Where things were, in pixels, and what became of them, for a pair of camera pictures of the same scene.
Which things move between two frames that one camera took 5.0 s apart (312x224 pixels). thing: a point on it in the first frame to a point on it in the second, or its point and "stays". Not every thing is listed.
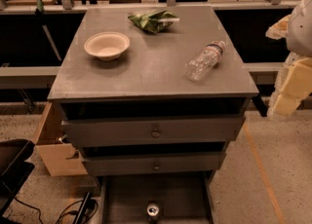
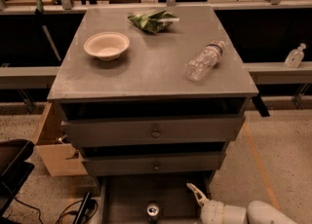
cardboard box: x=59 y=159 stays
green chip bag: x=154 y=21 stays
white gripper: x=300 y=29 to x=211 y=210
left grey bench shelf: x=28 y=77 stays
